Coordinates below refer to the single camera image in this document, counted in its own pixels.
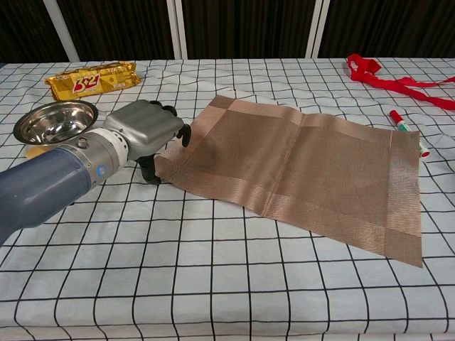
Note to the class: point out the grey black left robot hand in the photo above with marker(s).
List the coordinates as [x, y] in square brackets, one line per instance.
[144, 125]

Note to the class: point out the brown woven placemat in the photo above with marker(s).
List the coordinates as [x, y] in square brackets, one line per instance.
[302, 170]

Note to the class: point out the blue grey left robot arm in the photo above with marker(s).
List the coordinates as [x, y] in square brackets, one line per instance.
[53, 174]

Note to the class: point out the stainless steel bowl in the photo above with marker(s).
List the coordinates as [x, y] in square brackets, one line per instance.
[57, 122]

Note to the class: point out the white black grid tablecloth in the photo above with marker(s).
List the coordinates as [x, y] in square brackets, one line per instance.
[177, 266]

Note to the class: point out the yellow biscuit packet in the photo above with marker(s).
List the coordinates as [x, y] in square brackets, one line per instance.
[94, 80]

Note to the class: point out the yellow green sponge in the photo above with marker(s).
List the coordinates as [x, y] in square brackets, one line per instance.
[35, 152]

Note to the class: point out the red ribbon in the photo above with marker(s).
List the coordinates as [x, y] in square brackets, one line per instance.
[398, 83]

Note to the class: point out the red green white marker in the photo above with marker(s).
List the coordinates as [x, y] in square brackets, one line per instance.
[403, 124]

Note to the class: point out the white vertical frame post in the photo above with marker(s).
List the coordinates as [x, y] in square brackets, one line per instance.
[177, 29]

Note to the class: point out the white slanted frame bar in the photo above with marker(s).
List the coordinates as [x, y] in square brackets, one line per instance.
[318, 28]
[61, 30]

